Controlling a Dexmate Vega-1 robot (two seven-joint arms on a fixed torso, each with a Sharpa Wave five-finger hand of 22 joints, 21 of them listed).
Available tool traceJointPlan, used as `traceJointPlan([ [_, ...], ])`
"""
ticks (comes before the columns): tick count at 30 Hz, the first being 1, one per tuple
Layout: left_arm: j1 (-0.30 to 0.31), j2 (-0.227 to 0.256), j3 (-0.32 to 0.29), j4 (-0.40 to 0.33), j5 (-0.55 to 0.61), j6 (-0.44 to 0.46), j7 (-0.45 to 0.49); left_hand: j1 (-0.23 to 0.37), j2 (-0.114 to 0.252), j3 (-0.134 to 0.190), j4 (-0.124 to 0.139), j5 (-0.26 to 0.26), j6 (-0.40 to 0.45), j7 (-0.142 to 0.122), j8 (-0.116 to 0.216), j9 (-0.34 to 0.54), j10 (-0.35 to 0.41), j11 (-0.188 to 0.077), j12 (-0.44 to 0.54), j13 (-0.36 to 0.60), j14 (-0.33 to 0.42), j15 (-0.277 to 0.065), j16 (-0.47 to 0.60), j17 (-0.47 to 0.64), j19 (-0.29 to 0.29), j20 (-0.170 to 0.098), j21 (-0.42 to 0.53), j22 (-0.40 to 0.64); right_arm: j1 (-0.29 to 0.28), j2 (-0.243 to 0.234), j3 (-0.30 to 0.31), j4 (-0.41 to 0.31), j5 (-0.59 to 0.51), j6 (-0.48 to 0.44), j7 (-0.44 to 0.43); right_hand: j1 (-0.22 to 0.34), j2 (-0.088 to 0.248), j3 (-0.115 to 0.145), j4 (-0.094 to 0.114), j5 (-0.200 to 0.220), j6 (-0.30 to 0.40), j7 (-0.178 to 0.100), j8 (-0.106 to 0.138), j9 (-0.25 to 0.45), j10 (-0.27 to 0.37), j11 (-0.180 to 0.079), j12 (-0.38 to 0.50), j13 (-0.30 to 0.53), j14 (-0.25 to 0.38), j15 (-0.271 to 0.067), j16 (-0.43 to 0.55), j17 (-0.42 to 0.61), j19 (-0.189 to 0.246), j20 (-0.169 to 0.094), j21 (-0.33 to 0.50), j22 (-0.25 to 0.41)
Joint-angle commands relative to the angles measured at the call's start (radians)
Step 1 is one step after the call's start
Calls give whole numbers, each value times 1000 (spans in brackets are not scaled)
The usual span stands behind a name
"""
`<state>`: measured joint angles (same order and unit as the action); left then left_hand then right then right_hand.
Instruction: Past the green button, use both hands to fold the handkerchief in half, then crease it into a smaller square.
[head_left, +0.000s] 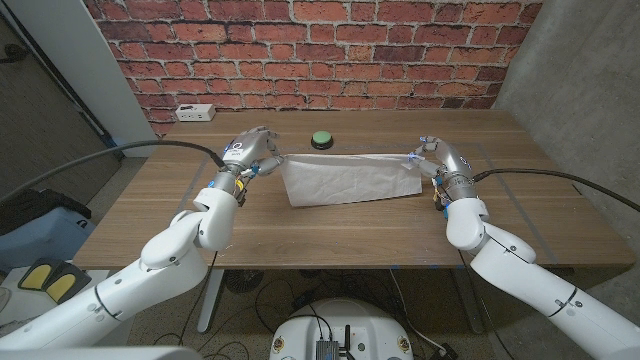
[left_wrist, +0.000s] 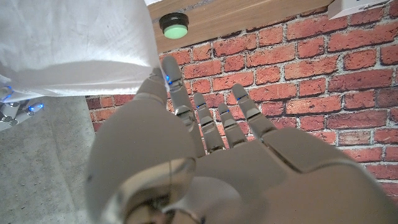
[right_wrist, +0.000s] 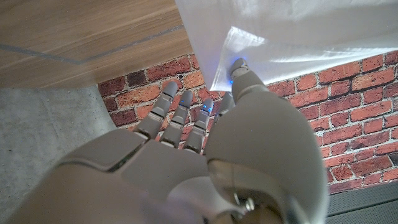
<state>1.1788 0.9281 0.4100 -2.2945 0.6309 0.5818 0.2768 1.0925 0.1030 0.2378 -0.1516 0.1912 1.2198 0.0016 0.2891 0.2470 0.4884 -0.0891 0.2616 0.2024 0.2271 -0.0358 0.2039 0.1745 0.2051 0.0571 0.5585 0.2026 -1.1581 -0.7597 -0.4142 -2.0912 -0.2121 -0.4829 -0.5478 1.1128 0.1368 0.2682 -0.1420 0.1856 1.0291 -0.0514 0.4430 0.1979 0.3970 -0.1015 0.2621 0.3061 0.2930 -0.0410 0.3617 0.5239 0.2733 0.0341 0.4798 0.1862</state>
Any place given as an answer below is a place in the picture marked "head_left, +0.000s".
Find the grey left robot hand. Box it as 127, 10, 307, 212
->
221, 125, 287, 178

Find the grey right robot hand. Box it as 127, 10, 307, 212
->
407, 135, 477, 188

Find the white handkerchief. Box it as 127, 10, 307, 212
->
278, 152, 424, 208

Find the green push button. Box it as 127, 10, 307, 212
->
310, 130, 335, 151

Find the white power strip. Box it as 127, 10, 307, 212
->
174, 103, 217, 123

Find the red brick printed backdrop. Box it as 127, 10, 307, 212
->
82, 0, 544, 139

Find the black round fan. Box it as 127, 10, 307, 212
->
223, 269, 265, 295

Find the metal table leg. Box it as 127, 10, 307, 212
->
197, 269, 225, 334
452, 267, 485, 335

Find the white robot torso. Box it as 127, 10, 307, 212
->
269, 298, 415, 360

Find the grey electronics box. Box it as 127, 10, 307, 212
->
314, 339, 341, 360

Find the black cloth bag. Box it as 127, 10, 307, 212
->
0, 188, 93, 236

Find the blue bin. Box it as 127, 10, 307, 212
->
0, 205, 96, 274

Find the yellow foot pedal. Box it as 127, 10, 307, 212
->
18, 257, 54, 291
42, 262, 91, 307

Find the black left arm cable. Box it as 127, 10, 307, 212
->
0, 139, 229, 204

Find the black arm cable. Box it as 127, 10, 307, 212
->
472, 167, 640, 214
0, 139, 229, 204

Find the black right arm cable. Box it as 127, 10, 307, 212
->
472, 167, 640, 214

